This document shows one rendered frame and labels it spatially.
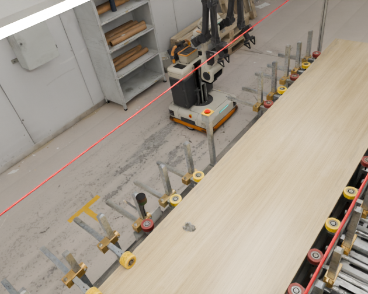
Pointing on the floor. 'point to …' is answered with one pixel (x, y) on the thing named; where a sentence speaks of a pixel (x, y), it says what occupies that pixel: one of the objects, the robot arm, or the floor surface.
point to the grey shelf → (149, 74)
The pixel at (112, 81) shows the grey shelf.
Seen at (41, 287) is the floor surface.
